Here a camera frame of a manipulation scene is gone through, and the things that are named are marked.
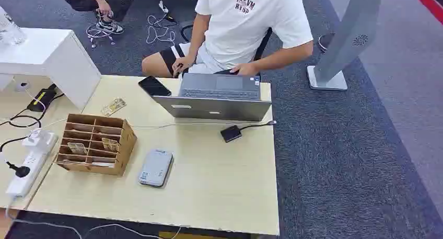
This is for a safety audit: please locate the black small hub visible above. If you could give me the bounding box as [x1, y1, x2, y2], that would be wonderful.
[220, 125, 243, 143]

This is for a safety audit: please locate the black smartphone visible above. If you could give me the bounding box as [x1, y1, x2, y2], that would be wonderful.
[138, 75, 172, 97]

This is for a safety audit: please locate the black hub cable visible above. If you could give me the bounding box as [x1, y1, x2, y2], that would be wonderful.
[239, 120, 277, 132]

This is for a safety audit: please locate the grey flat device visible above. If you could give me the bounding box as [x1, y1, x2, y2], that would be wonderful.
[138, 149, 174, 189]

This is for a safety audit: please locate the white shelf block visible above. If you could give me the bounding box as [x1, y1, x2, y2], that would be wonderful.
[0, 27, 102, 110]

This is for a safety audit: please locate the white power strip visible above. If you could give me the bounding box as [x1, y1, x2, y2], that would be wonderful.
[6, 132, 59, 199]

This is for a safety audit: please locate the wooden card box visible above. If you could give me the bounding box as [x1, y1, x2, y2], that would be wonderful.
[53, 113, 138, 177]

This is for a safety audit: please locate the seated person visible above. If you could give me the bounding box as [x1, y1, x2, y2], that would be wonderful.
[141, 0, 314, 78]

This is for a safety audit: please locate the clear plastic item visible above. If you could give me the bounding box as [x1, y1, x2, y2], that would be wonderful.
[0, 6, 28, 46]

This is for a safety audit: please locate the white floor cable bundle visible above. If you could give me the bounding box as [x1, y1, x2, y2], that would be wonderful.
[145, 0, 177, 45]

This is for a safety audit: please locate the white charger plug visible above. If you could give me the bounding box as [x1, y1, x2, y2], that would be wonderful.
[22, 128, 53, 148]

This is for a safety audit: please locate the black power adapter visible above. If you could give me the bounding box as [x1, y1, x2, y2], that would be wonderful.
[27, 84, 58, 112]

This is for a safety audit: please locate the black cable loop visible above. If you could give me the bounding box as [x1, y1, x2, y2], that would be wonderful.
[0, 93, 65, 129]

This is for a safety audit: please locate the card in box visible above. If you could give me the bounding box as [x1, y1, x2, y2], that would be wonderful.
[101, 138, 121, 153]
[67, 142, 89, 156]

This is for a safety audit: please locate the black office chair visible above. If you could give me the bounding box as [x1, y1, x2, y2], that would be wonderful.
[180, 24, 273, 62]

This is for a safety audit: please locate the grey laptop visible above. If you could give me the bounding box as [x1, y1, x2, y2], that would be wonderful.
[153, 73, 272, 122]

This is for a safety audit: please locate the black plug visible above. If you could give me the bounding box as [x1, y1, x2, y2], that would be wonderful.
[6, 161, 31, 178]

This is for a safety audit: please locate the grey floor stand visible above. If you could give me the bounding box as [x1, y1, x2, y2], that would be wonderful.
[306, 0, 383, 92]

